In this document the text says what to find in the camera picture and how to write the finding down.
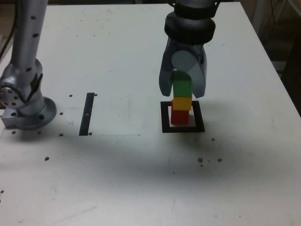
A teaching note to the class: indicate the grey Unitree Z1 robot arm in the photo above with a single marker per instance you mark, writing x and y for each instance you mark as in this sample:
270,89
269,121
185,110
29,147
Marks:
28,47

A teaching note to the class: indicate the red cube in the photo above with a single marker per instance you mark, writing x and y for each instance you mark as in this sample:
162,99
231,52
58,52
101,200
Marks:
179,117

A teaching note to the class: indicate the black tape square outline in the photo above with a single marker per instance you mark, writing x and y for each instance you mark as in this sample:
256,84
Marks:
183,130

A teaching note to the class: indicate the green cube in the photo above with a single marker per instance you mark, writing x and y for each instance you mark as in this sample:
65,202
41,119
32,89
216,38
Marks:
182,87

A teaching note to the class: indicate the yellow cube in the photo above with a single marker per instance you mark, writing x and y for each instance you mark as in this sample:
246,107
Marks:
181,103

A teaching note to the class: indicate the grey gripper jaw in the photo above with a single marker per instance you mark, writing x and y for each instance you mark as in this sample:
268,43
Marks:
185,61
165,75

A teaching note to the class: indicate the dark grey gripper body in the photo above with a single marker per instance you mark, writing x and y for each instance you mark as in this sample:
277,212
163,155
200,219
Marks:
188,46

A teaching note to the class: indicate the black tape strip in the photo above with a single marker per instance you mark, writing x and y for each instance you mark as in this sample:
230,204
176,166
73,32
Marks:
85,117

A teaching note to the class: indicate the white metal frame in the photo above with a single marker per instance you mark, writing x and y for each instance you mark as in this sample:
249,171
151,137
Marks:
270,21

